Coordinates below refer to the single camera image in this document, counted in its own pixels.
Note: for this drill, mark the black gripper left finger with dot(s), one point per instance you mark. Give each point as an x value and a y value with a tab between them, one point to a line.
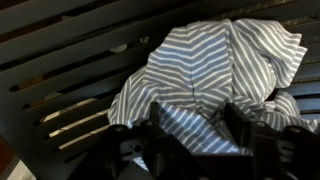
156	150

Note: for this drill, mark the blue white striped shirt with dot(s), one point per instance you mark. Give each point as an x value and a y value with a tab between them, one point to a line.
203	73

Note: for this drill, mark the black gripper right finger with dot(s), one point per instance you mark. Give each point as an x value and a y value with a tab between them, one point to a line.
266	150

